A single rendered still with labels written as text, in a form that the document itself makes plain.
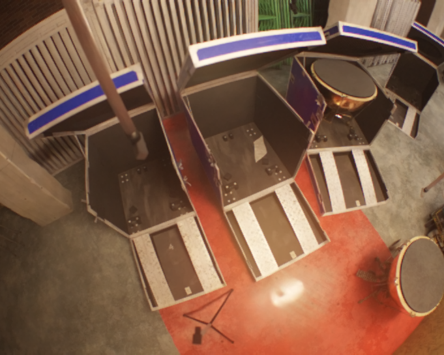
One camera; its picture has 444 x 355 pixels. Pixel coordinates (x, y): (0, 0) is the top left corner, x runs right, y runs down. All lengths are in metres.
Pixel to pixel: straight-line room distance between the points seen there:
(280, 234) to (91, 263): 2.22
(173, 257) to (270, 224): 1.09
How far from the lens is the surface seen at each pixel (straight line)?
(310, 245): 2.43
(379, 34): 2.29
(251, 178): 2.43
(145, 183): 2.61
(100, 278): 2.75
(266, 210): 2.44
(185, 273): 2.32
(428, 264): 2.24
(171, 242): 2.40
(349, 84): 2.70
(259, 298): 2.29
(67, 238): 3.18
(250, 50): 1.24
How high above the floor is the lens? 2.28
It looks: 60 degrees down
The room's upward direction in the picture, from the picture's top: 6 degrees counter-clockwise
